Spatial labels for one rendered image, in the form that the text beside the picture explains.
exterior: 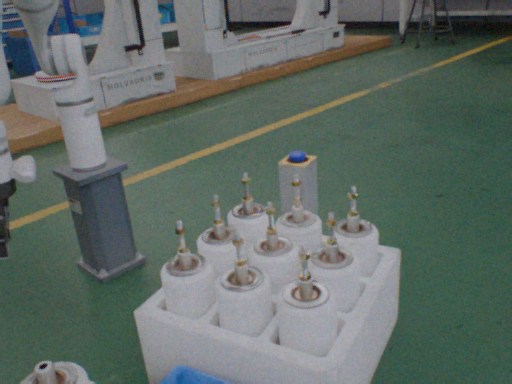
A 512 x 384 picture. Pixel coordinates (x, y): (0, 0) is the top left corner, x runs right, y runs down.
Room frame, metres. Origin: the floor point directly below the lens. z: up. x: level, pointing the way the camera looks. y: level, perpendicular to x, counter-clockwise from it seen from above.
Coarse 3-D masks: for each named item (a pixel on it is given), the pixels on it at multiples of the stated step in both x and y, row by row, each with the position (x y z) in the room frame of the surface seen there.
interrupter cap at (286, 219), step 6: (282, 216) 0.94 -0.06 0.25; (288, 216) 0.94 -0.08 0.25; (306, 216) 0.93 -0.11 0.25; (312, 216) 0.93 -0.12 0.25; (282, 222) 0.91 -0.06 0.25; (288, 222) 0.91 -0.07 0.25; (294, 222) 0.91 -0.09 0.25; (300, 222) 0.91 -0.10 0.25; (306, 222) 0.90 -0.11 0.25; (312, 222) 0.90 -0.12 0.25
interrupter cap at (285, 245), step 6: (258, 240) 0.85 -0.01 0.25; (264, 240) 0.84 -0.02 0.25; (282, 240) 0.84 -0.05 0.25; (288, 240) 0.84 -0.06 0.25; (258, 246) 0.82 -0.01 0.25; (264, 246) 0.83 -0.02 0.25; (282, 246) 0.82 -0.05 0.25; (288, 246) 0.81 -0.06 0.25; (258, 252) 0.80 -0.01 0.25; (264, 252) 0.80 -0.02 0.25; (270, 252) 0.80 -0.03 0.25; (276, 252) 0.80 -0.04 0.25; (282, 252) 0.79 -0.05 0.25
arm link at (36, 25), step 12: (12, 0) 1.08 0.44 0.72; (36, 0) 1.06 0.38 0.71; (48, 0) 1.08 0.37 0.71; (24, 12) 1.08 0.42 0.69; (36, 12) 1.08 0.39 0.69; (48, 12) 1.09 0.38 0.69; (24, 24) 1.12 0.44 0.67; (36, 24) 1.10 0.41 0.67; (48, 24) 1.12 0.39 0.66; (36, 36) 1.13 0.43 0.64; (48, 36) 1.24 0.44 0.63; (36, 48) 1.16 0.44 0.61; (48, 48) 1.20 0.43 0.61; (48, 60) 1.19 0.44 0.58; (48, 72) 1.21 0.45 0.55
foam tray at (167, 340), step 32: (384, 256) 0.87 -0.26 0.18; (384, 288) 0.78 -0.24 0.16; (160, 320) 0.73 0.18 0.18; (192, 320) 0.72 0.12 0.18; (352, 320) 0.68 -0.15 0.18; (384, 320) 0.79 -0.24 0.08; (160, 352) 0.73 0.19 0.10; (192, 352) 0.69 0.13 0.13; (224, 352) 0.66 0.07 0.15; (256, 352) 0.62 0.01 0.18; (288, 352) 0.61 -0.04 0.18; (352, 352) 0.62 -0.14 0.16
